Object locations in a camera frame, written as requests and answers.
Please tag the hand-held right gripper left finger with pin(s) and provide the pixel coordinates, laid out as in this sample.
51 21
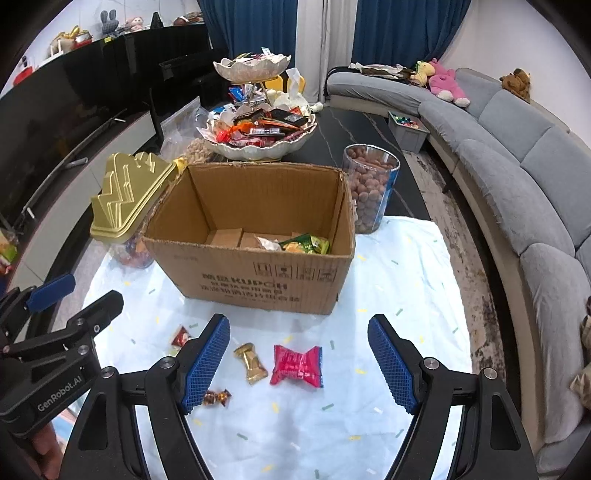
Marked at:
207 364

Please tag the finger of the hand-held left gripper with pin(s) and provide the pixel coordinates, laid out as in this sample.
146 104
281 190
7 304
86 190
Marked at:
83 325
51 291

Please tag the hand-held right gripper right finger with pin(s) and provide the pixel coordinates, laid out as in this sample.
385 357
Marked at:
392 364

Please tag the brown twist candy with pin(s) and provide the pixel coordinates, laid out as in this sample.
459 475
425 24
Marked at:
218 398

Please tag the red candy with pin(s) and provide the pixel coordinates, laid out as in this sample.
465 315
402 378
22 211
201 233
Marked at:
182 338

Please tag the gold candy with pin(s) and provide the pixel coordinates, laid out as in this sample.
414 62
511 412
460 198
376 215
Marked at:
251 363

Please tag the pink red snack packet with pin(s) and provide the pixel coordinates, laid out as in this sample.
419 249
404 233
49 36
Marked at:
298 365

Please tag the brown cardboard box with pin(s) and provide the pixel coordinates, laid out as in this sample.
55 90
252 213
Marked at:
249 277

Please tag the small light green snack packet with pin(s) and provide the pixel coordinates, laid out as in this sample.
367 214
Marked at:
307 245

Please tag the pile of assorted wrapped snacks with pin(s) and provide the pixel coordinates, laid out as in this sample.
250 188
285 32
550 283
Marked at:
263 125

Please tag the yellow green package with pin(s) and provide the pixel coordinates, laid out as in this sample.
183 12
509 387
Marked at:
8 251

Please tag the light blue speckled tablecloth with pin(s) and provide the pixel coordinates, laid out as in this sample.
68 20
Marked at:
406 295

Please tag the clear candy jar gold lid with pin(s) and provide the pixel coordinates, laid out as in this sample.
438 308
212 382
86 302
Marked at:
124 198

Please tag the grey television cabinet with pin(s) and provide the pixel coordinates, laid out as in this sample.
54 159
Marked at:
92 175

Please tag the patterned beige rug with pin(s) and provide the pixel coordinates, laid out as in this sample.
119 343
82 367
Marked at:
471 258

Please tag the grey remote control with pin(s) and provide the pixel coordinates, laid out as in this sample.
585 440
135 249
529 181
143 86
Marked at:
77 162

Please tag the glass jar of nuts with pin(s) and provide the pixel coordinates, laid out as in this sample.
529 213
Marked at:
369 189

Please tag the black television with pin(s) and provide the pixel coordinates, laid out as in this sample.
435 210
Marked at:
60 110

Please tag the tan crumpled cushion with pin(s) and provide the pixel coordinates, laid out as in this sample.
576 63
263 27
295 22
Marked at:
582 369

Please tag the clear plastic bag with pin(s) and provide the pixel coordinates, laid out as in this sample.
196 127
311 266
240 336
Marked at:
182 124

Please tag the grey sectional sofa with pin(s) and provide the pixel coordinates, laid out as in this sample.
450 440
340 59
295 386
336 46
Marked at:
531 194

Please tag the white figurine red base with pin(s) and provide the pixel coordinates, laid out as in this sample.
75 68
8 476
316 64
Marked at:
24 69

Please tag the grey storage bin with toys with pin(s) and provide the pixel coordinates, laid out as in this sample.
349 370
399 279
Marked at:
408 136

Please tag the white and gold ornament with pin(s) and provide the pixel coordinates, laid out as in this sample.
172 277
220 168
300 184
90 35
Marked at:
64 41

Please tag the small red box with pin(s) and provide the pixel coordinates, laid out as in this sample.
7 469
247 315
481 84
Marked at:
83 40

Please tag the grey bunny plush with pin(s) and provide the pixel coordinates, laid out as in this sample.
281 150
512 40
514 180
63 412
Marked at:
109 25

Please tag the black upright piano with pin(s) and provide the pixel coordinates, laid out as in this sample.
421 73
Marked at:
184 50

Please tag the small pink plush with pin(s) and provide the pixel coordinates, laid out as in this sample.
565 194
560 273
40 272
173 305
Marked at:
134 24

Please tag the large pink plush toy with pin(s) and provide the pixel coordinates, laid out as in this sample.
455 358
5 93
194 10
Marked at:
447 83

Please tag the black metronome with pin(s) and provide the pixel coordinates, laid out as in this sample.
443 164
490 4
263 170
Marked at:
157 21

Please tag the yellow and white container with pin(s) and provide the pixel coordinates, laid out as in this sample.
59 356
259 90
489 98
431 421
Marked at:
295 85

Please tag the yellow dinosaur plush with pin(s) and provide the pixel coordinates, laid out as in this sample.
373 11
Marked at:
422 73

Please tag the pile of clothes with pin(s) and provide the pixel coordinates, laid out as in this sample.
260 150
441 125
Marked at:
378 70

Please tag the white tiered bowl stand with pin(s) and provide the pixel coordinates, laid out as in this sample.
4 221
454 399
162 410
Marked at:
251 69

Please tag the brown items on piano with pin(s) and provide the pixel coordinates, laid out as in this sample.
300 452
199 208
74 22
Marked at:
187 19

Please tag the brown plush toy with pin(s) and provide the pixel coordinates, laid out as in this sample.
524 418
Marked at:
517 84

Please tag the white sheer curtain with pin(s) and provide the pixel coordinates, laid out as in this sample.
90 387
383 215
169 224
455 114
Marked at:
325 41

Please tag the blue curtain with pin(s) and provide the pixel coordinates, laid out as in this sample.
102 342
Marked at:
249 27
406 27

